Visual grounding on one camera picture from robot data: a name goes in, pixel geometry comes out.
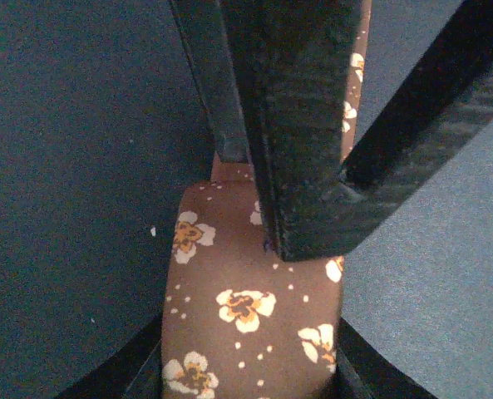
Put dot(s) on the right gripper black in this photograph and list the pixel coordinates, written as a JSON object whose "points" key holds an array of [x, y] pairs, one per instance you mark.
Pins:
{"points": [[291, 62]]}

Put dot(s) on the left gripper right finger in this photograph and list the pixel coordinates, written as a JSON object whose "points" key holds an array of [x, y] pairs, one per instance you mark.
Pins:
{"points": [[362, 372]]}

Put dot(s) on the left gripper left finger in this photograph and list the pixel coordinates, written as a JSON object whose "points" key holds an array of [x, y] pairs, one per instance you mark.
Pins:
{"points": [[132, 372]]}

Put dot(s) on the brown floral tie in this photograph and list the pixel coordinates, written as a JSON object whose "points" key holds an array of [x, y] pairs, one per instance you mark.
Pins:
{"points": [[238, 321]]}

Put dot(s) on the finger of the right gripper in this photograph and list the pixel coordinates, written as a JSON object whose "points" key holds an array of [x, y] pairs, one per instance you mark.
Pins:
{"points": [[203, 35]]}

